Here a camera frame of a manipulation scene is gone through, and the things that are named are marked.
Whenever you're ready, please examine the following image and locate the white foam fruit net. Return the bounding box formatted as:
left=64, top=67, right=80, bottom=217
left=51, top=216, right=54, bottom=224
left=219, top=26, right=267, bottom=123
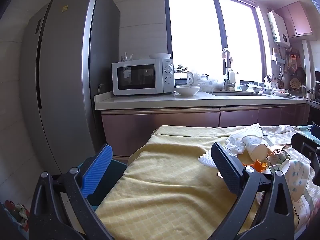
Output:
left=198, top=151, right=217, bottom=168

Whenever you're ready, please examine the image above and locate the large white bowl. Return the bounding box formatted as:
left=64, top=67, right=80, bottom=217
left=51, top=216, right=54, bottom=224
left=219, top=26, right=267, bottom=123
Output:
left=175, top=86, right=200, bottom=96

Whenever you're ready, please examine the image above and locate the kitchen faucet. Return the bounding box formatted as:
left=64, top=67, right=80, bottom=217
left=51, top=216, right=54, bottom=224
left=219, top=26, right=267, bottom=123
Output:
left=221, top=48, right=236, bottom=92

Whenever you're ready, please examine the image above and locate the yellow patterned tablecloth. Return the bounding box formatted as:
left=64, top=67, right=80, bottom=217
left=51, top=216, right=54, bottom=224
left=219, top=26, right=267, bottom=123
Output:
left=95, top=124, right=320, bottom=240

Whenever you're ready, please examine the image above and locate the kitchen window frame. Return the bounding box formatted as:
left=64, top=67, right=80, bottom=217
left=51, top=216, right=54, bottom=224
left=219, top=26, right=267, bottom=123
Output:
left=164, top=0, right=267, bottom=82

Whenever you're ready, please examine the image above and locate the soap dispenser bottle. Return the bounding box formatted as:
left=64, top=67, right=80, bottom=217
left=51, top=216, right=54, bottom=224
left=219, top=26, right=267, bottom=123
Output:
left=229, top=69, right=236, bottom=84

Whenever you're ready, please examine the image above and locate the pink upper cabinet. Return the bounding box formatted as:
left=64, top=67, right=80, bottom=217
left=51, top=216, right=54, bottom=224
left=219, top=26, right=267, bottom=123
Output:
left=275, top=1, right=312, bottom=38

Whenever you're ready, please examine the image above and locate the black hanging frying pan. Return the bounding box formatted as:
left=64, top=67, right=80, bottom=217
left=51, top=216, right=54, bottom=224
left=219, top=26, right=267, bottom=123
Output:
left=296, top=67, right=306, bottom=84

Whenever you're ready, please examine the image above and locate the white tissue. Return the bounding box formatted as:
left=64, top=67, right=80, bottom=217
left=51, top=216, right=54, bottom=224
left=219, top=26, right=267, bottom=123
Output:
left=224, top=123, right=264, bottom=155

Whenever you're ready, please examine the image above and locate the kitchen counter with cabinets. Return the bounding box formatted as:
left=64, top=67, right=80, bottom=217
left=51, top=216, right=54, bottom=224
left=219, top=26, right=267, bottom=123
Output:
left=94, top=92, right=319, bottom=163

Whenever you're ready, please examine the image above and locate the glass electric kettle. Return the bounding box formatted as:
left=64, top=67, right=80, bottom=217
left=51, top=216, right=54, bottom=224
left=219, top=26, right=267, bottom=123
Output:
left=174, top=64, right=194, bottom=86

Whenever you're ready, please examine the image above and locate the red snack bag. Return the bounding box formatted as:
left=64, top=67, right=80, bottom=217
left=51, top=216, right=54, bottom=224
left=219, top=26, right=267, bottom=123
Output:
left=4, top=200, right=15, bottom=213

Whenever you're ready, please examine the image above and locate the orange peel piece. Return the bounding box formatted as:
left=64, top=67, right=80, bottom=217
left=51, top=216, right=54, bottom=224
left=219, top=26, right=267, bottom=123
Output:
left=242, top=160, right=268, bottom=173

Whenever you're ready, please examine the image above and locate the white microwave oven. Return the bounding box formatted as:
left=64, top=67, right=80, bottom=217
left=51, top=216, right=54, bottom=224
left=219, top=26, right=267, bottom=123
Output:
left=112, top=59, right=175, bottom=96

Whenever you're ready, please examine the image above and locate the grey refrigerator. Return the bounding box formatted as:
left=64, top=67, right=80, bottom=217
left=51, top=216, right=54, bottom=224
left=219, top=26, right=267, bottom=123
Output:
left=19, top=0, right=120, bottom=174

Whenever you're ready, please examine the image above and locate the teal plastic trash bin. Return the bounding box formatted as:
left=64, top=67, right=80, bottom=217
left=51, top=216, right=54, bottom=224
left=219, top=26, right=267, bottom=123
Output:
left=87, top=159, right=127, bottom=211

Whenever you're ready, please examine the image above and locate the white water heater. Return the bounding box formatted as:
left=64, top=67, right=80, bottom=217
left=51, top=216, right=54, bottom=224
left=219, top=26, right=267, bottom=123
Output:
left=267, top=11, right=290, bottom=48

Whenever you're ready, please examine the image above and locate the patterned paper cup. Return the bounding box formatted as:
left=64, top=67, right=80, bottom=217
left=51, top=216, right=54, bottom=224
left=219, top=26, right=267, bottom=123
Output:
left=280, top=159, right=311, bottom=202
left=242, top=135, right=268, bottom=161

